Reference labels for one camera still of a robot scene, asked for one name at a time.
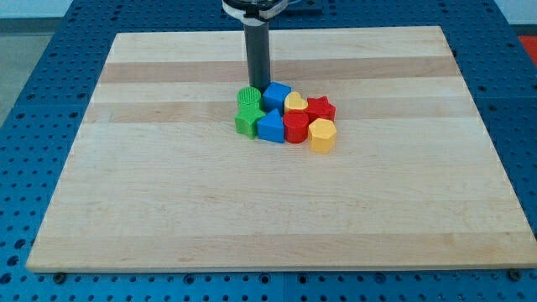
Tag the blue cube block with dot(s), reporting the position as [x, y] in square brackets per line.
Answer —
[274, 96]

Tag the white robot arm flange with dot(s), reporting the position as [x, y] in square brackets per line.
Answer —
[260, 10]

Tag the blue triangle block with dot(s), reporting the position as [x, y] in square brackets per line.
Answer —
[271, 127]

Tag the red cylinder block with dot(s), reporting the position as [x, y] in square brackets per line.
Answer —
[295, 126]

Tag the green star block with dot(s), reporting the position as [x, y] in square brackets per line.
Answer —
[247, 118]

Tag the yellow heart block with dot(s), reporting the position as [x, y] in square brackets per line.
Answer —
[294, 101]

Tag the yellow hexagon block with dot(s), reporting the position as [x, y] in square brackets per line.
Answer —
[322, 135]

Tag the green cylinder block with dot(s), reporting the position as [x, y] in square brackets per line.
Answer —
[249, 97]

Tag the red star block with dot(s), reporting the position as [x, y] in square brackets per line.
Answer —
[320, 107]

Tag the wooden board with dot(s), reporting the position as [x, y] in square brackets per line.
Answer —
[158, 180]

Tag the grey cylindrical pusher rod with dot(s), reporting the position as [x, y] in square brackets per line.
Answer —
[256, 35]

